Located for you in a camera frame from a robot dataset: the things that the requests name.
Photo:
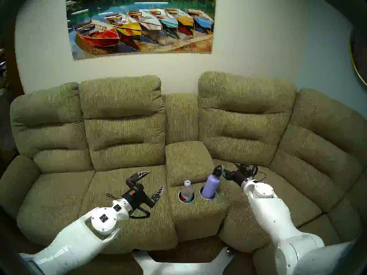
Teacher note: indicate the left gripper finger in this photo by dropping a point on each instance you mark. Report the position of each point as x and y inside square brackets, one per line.
[157, 194]
[139, 177]

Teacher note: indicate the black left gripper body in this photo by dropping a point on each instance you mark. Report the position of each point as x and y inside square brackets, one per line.
[137, 197]

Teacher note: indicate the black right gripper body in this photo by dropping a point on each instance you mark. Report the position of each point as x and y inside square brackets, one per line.
[238, 177]

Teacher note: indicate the purple metal bottle black cap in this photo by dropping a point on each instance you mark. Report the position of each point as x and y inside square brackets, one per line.
[210, 185]

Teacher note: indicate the clear plastic water bottle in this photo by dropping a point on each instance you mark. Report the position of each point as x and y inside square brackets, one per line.
[187, 191]

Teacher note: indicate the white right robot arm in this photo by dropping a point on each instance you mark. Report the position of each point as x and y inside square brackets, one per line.
[275, 217]

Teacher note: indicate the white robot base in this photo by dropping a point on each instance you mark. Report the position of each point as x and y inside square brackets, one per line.
[177, 267]

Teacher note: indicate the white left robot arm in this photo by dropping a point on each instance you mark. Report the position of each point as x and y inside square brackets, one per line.
[74, 243]

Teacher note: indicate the olive console armrest lid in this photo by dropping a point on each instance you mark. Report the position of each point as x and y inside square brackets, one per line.
[186, 162]

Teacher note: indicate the olive green fabric sofa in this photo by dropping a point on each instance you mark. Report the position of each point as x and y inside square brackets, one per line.
[123, 128]

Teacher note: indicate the colourful boats wall picture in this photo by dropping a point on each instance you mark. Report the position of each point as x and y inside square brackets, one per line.
[143, 22]

